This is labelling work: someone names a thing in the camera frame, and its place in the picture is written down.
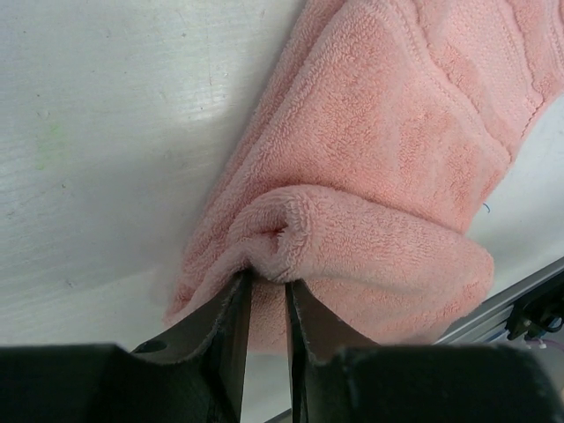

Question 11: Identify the pink towel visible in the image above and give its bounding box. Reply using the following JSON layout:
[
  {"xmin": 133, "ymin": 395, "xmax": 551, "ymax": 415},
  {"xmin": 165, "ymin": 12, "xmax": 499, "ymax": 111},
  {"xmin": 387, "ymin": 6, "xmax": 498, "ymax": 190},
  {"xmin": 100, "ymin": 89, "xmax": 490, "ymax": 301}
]
[{"xmin": 167, "ymin": 1, "xmax": 563, "ymax": 352}]

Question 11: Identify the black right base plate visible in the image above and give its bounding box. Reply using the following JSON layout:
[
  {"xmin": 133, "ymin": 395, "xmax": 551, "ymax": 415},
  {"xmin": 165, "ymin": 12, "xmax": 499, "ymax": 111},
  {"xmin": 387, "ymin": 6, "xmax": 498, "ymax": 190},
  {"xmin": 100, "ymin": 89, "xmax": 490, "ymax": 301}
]
[{"xmin": 505, "ymin": 272, "xmax": 563, "ymax": 341}]

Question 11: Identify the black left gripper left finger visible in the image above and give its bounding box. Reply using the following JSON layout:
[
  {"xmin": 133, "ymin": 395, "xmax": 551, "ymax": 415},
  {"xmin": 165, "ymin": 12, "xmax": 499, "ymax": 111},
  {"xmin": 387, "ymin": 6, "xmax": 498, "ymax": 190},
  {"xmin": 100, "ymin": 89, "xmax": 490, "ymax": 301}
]
[{"xmin": 1, "ymin": 271, "xmax": 252, "ymax": 422}]

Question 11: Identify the aluminium mounting rail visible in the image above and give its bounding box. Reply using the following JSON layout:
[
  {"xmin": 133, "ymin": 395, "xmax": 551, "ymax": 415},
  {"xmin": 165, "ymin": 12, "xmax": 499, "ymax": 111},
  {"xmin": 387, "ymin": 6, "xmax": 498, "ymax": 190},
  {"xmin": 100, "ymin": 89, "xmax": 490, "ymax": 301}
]
[{"xmin": 259, "ymin": 257, "xmax": 564, "ymax": 423}]

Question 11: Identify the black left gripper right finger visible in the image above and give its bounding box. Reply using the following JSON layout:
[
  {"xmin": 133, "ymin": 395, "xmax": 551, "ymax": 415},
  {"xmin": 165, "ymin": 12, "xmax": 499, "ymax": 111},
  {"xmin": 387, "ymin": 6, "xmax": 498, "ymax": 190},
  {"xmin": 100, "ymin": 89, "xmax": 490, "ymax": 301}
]
[{"xmin": 286, "ymin": 281, "xmax": 563, "ymax": 422}]

